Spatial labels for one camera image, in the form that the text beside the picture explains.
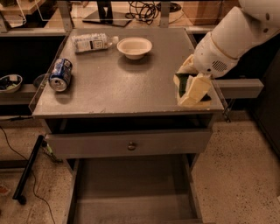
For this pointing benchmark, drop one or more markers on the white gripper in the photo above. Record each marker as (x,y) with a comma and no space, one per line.
(210,58)

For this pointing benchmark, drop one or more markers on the green and yellow sponge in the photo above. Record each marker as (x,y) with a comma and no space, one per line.
(183,84)

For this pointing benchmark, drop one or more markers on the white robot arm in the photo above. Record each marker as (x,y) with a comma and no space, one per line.
(246,26)

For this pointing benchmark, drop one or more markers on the grey drawer cabinet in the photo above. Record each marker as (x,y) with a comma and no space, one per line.
(110,93)

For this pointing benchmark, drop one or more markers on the round drawer knob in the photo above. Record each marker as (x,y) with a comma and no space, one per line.
(132,146)

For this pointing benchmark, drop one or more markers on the grey top drawer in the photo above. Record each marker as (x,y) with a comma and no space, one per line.
(115,144)

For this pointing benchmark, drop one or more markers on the grey open middle drawer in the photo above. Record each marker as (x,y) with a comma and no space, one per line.
(133,190)

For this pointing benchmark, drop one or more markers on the cardboard box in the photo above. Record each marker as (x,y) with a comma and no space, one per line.
(203,12)

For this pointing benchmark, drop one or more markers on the white paper bowl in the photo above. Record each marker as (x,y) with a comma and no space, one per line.
(134,48)

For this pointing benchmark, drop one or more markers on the black monitor stand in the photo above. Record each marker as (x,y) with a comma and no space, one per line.
(104,15)

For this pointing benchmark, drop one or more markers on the clear plastic water bottle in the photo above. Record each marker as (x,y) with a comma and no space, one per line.
(93,42)

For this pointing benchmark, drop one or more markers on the blue soda can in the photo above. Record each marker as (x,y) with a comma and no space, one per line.
(60,76)

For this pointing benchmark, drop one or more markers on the white bowl with items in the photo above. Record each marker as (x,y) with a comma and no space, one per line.
(10,83)

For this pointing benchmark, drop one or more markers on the black bar on floor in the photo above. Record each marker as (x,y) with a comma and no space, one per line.
(18,194)

